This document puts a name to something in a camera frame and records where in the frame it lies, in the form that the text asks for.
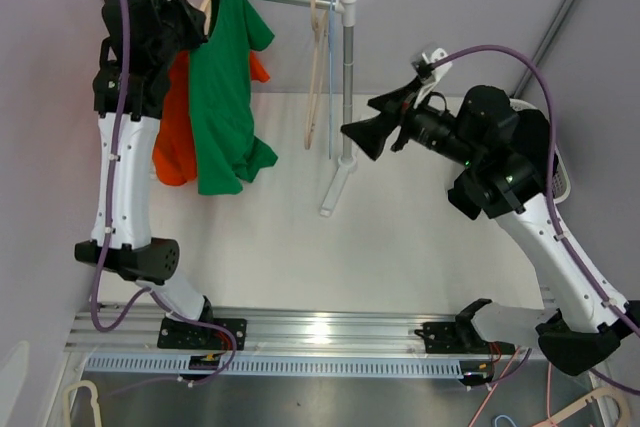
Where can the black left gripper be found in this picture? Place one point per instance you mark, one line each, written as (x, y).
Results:
(193, 19)

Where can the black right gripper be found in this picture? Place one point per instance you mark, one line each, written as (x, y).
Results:
(371, 133)

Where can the light blue wire hanger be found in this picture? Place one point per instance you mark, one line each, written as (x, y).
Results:
(331, 51)

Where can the black t shirt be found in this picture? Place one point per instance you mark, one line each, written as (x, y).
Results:
(531, 137)

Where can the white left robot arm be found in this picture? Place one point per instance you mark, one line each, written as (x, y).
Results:
(144, 39)

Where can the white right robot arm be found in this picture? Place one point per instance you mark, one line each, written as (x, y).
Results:
(503, 152)

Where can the bright green t shirt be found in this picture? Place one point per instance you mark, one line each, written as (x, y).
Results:
(228, 153)

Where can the pink hanger on floor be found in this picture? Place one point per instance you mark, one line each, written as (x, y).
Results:
(503, 376)

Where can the blue hanger on floor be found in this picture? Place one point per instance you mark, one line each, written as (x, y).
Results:
(503, 420)

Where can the beige hanger on floor right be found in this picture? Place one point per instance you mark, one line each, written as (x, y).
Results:
(594, 398)

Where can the white metal clothes rack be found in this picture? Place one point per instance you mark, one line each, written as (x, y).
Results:
(347, 161)

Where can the orange tank top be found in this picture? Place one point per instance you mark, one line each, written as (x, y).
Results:
(174, 154)

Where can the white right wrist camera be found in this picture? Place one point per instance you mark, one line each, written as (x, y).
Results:
(429, 75)

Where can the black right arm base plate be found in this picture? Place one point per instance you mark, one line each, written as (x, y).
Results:
(453, 337)

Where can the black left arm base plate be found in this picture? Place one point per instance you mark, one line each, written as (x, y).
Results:
(176, 335)

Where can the aluminium mounting rail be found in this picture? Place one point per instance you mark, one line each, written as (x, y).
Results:
(282, 333)

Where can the white slotted cable duct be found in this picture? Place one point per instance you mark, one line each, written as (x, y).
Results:
(262, 365)

